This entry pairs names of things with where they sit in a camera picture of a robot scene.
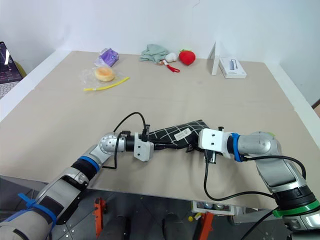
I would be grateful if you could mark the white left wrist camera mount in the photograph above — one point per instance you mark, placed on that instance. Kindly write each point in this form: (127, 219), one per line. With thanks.
(143, 150)

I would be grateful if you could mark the white tray with cans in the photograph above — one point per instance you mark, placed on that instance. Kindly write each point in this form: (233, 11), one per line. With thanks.
(212, 206)

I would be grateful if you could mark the white box with hub picture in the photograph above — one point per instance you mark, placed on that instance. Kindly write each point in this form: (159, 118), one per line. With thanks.
(232, 67)

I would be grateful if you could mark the white garlic toy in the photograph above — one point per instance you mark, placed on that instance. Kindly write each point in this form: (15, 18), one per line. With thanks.
(171, 57)

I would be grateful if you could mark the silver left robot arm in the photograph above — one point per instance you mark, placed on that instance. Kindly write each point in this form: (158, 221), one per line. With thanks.
(65, 185)

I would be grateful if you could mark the round bun in clear wrap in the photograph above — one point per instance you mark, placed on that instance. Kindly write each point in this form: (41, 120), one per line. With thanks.
(105, 74)

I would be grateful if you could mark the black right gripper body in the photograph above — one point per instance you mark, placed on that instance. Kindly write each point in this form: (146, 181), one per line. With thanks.
(210, 156)

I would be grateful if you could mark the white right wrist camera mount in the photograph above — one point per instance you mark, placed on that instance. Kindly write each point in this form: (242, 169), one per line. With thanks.
(212, 141)

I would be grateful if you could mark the red plush strawberry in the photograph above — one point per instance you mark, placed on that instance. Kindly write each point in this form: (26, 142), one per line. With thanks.
(187, 57)

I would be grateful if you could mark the orange clamp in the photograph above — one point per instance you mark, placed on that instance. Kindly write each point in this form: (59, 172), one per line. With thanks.
(207, 223)
(100, 215)

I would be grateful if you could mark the black white-grid pouch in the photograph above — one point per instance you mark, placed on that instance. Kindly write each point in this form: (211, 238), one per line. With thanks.
(175, 132)

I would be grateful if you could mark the small yellow knob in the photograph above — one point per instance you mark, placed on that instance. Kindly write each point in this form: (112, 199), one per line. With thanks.
(191, 218)

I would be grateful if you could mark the pale green cloth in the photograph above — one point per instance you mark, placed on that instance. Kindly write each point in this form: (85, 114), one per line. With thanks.
(152, 53)

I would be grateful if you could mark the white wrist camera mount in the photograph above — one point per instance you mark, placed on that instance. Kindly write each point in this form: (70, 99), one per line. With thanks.
(212, 141)
(143, 150)

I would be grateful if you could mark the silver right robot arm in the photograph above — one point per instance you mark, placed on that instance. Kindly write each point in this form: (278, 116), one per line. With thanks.
(272, 160)

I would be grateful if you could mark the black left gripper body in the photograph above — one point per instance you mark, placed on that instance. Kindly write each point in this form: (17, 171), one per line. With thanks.
(146, 132)

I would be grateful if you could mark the open laptop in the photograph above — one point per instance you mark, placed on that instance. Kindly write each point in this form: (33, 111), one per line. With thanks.
(7, 70)

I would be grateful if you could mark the purple tissue packet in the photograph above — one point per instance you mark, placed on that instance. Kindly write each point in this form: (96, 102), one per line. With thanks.
(108, 57)

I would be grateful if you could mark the yellow-green round object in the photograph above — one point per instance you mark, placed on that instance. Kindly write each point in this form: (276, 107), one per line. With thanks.
(21, 68)

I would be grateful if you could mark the white upright board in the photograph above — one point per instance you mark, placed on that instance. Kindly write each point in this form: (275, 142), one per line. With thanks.
(214, 59)

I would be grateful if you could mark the yellow flexible strip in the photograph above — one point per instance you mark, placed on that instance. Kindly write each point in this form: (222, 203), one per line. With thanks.
(106, 86)

